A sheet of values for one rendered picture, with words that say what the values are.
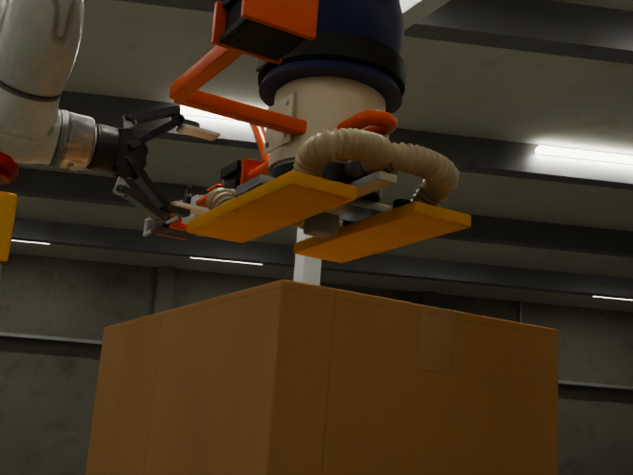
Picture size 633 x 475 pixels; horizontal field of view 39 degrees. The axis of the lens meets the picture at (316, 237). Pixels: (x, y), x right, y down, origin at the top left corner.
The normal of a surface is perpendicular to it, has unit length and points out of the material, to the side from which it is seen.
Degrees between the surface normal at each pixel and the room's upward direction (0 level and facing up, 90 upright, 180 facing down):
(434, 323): 90
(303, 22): 90
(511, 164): 90
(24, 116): 129
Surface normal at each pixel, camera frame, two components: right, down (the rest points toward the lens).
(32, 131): 0.49, 0.43
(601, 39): 0.12, -0.23
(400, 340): 0.51, -0.17
